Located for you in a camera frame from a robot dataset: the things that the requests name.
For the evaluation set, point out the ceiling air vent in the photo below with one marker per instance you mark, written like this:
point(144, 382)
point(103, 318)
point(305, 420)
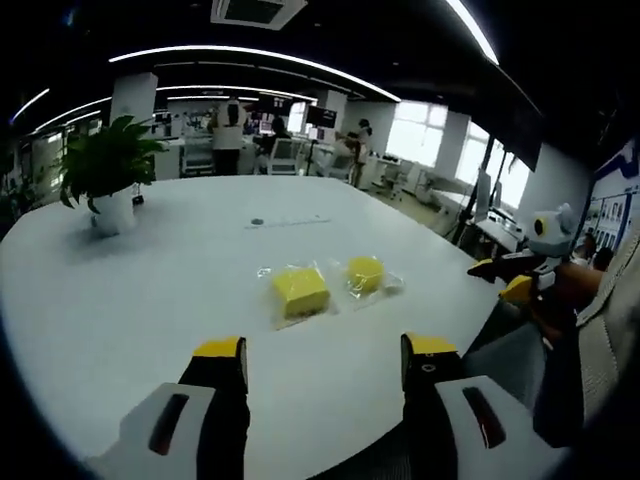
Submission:
point(257, 12)

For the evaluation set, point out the square yellow sponge in bag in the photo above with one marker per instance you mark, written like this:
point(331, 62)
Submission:
point(265, 280)

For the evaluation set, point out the small black object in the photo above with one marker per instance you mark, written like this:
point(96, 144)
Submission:
point(139, 198)

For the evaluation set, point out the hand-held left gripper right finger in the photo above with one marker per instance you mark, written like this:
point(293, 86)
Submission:
point(457, 417)

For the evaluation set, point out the short ceiling light strip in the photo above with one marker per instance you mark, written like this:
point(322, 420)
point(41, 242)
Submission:
point(30, 105)

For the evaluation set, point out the round yellow silicone block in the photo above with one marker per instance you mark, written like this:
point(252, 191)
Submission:
point(366, 274)

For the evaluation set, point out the green leafy plant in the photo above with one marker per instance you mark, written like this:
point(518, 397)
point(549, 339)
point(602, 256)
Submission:
point(107, 160)

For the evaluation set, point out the person's right hand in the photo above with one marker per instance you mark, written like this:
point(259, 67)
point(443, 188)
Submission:
point(575, 287)

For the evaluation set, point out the blue wall display board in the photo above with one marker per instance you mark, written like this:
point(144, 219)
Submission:
point(615, 200)

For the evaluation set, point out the white plant pot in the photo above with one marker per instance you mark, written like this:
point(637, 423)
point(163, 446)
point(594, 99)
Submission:
point(116, 215)

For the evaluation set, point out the person's knitted cardigan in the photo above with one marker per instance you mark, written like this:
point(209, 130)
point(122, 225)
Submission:
point(612, 340)

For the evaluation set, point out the bright window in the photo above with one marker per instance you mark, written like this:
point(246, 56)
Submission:
point(505, 180)
point(415, 137)

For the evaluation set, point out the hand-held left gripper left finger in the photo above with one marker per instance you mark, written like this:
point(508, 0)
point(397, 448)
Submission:
point(150, 422)

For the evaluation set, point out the white office chair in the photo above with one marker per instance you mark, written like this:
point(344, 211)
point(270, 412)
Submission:
point(198, 156)
point(340, 167)
point(285, 157)

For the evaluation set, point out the round yellow sponge in bag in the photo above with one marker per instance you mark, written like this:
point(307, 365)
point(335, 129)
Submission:
point(392, 290)

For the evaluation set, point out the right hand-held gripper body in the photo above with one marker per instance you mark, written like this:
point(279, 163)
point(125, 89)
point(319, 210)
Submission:
point(552, 232)

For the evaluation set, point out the straight ceiling light strip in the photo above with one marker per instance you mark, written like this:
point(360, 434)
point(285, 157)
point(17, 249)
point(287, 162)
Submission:
point(475, 32)

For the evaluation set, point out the dark monitor screen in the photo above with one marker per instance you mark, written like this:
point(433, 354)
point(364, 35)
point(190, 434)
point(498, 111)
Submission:
point(275, 106)
point(321, 117)

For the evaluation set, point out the square yellow silicone block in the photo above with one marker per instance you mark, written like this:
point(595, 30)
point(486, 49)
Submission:
point(302, 292)

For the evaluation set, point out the long curved ceiling light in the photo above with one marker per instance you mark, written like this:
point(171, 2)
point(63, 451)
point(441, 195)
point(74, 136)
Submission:
point(260, 52)

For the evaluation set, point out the desk monitor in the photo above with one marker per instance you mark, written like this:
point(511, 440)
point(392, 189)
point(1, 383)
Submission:
point(483, 195)

